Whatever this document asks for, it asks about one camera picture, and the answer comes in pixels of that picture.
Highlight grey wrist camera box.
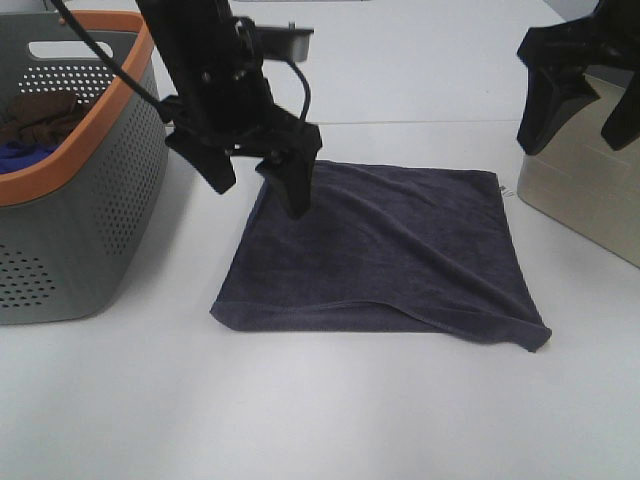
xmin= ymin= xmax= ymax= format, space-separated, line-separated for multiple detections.
xmin=257 ymin=26 xmax=315 ymax=63

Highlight grey perforated basket orange rim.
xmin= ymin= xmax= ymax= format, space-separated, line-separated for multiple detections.
xmin=1 ymin=12 xmax=168 ymax=325

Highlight dark grey towel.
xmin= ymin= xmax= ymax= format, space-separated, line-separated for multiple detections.
xmin=211 ymin=161 xmax=552 ymax=352

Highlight blue cloth in basket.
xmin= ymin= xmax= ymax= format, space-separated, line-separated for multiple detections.
xmin=0 ymin=141 xmax=57 ymax=174

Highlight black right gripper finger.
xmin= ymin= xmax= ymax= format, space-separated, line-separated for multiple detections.
xmin=601 ymin=72 xmax=640 ymax=150
xmin=517 ymin=65 xmax=599 ymax=154

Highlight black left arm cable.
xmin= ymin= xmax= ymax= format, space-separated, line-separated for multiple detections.
xmin=47 ymin=0 xmax=174 ymax=121

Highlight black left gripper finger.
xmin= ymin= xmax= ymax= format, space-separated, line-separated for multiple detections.
xmin=165 ymin=130 xmax=236 ymax=194
xmin=256 ymin=123 xmax=321 ymax=219

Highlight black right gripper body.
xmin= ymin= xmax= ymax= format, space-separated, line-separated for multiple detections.
xmin=517 ymin=0 xmax=639 ymax=73

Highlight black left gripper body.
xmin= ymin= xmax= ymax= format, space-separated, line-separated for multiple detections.
xmin=137 ymin=1 xmax=295 ymax=150

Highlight beige fabric bin grey rim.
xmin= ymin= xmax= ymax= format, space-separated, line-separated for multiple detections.
xmin=517 ymin=75 xmax=639 ymax=266

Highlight brown cloth in basket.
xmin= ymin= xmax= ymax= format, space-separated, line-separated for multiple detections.
xmin=1 ymin=90 xmax=93 ymax=147

